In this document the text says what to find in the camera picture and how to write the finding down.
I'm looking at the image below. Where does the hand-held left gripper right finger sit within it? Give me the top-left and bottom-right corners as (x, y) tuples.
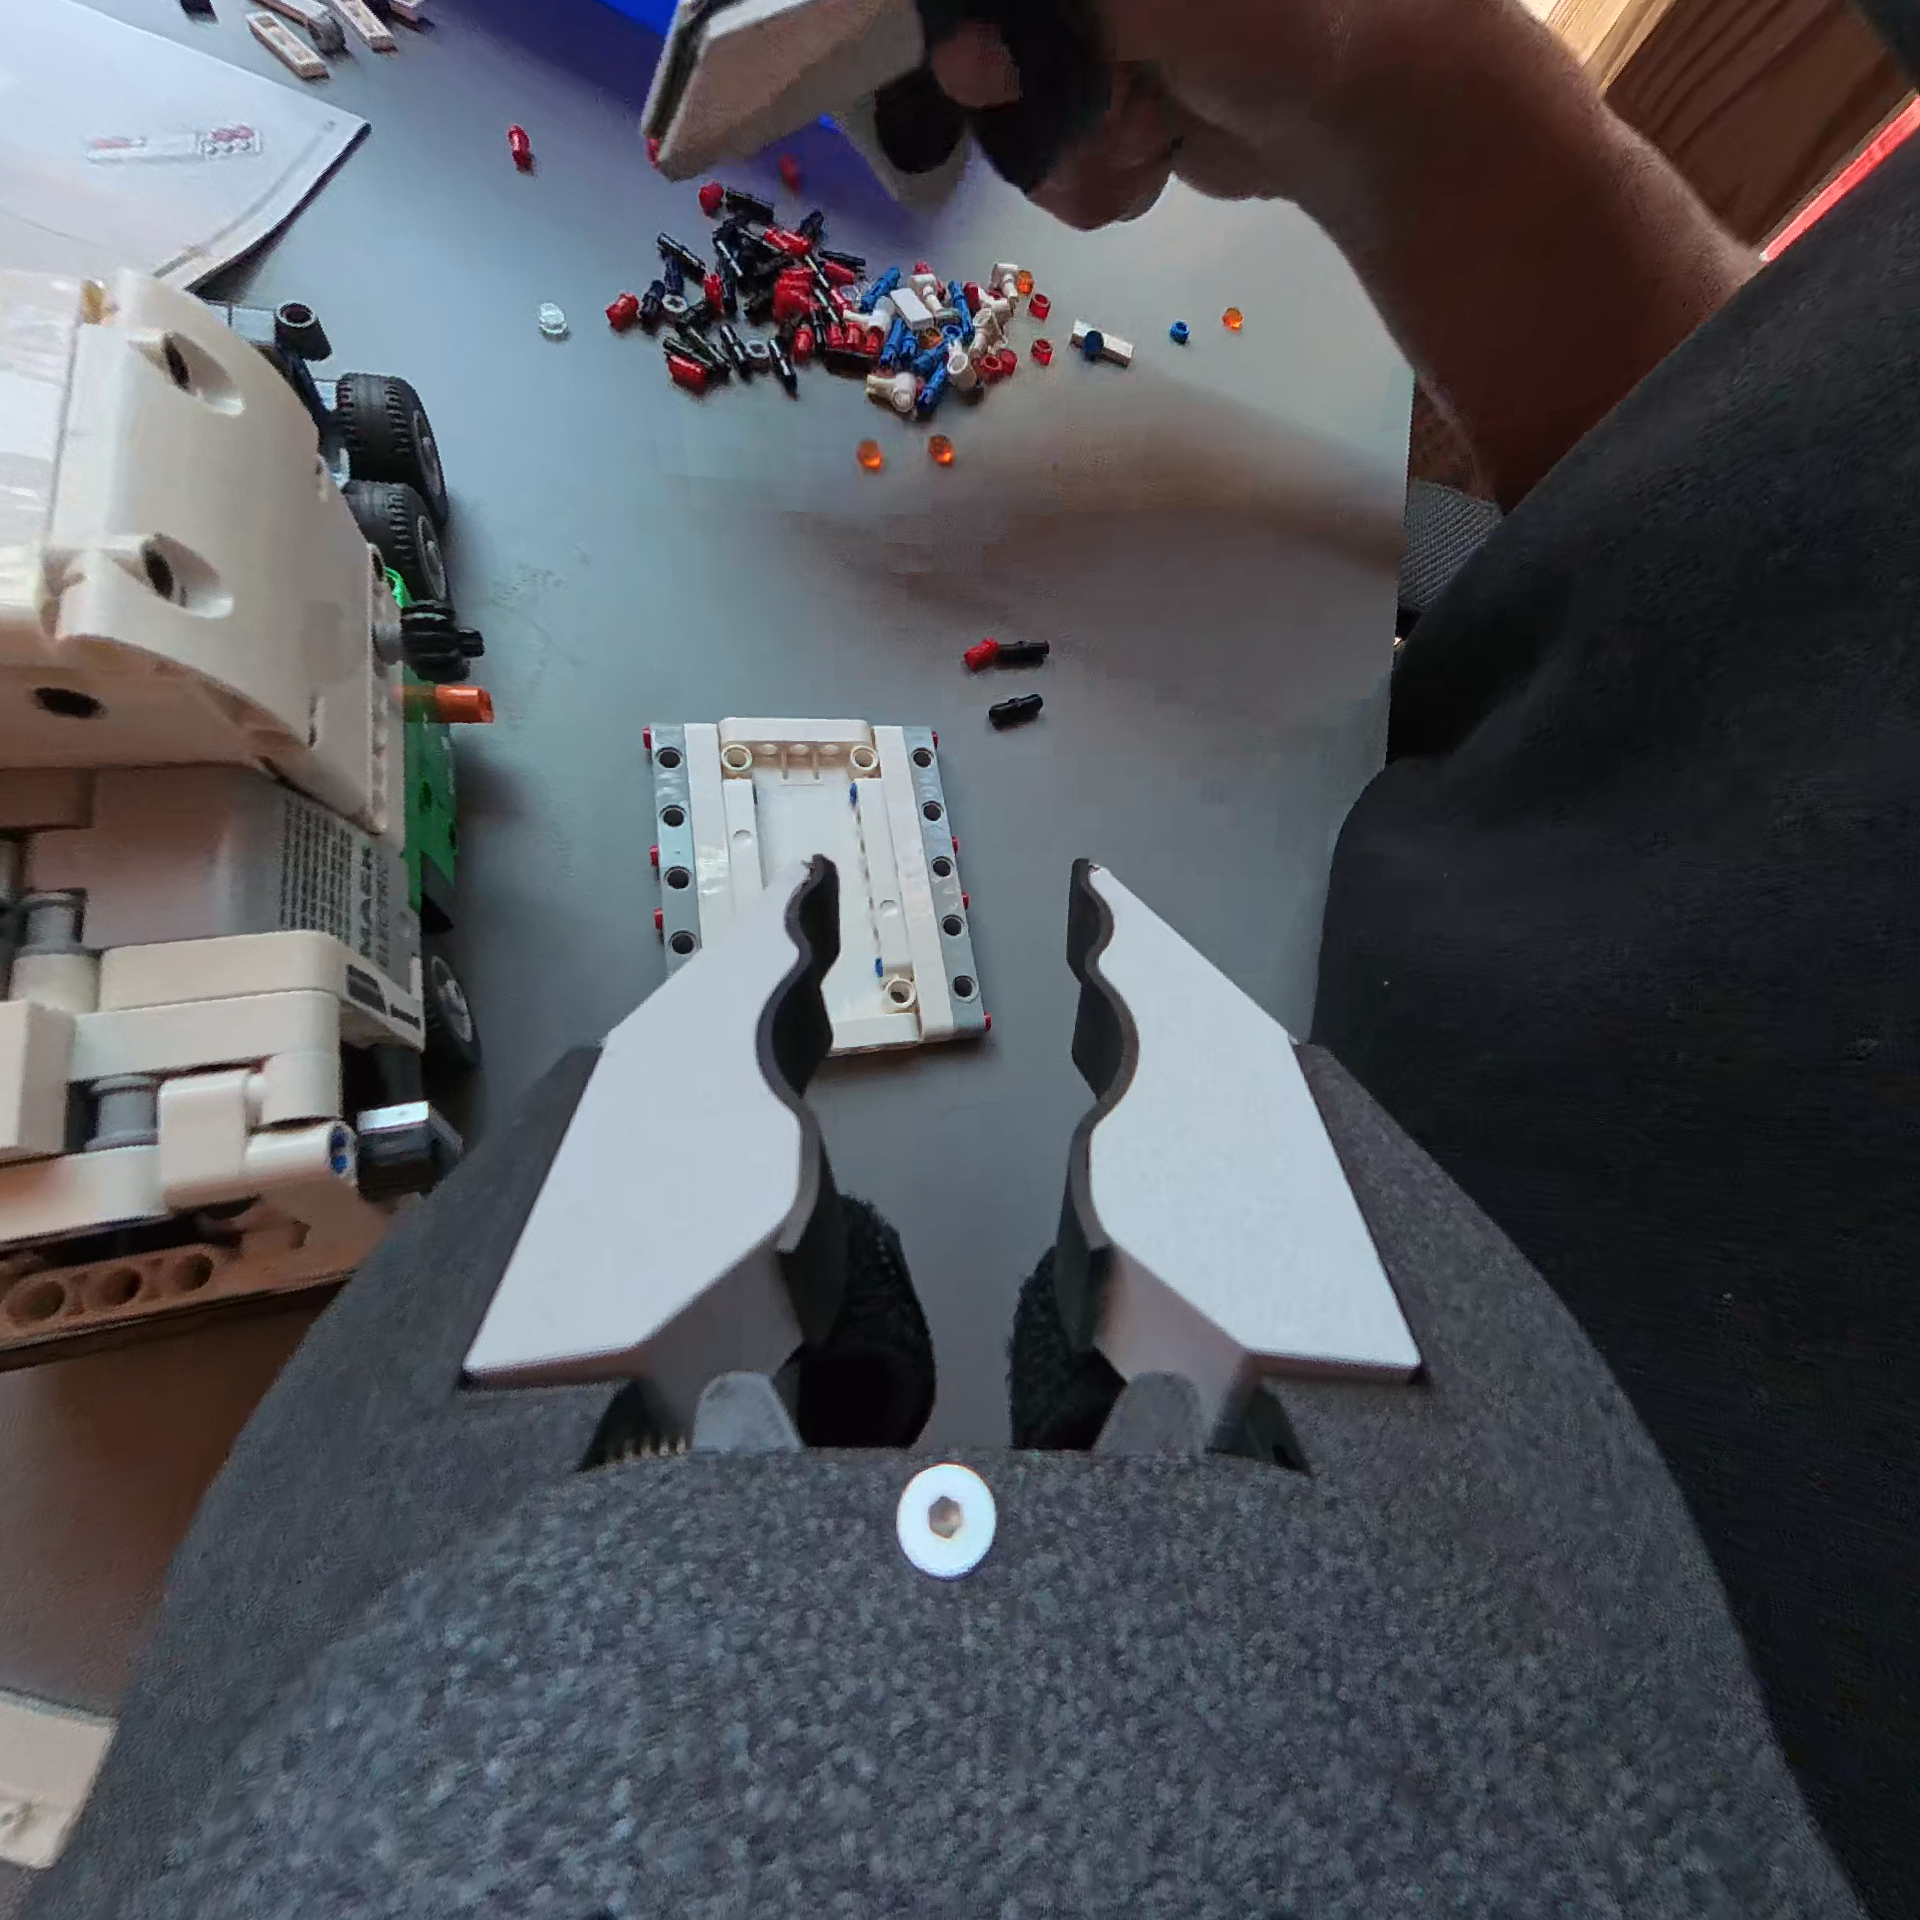
(1054, 860), (1423, 1389)

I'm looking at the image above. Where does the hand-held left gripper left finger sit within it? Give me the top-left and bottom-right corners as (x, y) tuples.
(462, 855), (839, 1396)

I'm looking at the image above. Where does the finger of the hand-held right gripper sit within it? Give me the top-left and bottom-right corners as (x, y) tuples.
(645, 0), (932, 184)

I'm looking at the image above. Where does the pile of small lego pins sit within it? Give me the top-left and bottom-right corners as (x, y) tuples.
(607, 181), (1058, 425)

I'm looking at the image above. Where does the white lego panel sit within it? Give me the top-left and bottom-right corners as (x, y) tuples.
(645, 718), (993, 1058)

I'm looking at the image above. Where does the person's right forearm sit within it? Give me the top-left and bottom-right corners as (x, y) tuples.
(1318, 0), (1765, 511)

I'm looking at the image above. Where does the cluster of white lego pieces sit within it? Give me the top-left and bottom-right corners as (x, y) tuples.
(181, 0), (437, 77)

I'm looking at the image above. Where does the white lego truck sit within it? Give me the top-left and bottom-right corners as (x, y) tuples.
(0, 268), (493, 1359)

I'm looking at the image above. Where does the long white lego plate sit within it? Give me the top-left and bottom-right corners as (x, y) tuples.
(0, 1692), (117, 1881)

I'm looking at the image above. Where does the person's right hand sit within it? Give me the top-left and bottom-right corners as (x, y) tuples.
(930, 0), (1360, 233)

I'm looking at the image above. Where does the person's dark clothing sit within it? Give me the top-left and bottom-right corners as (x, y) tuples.
(1311, 142), (1920, 1920)

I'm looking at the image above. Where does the grey mesh chair seat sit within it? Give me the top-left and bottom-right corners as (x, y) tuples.
(1398, 479), (1504, 608)

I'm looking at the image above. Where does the open instruction booklet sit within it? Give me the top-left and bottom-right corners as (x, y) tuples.
(0, 0), (373, 295)

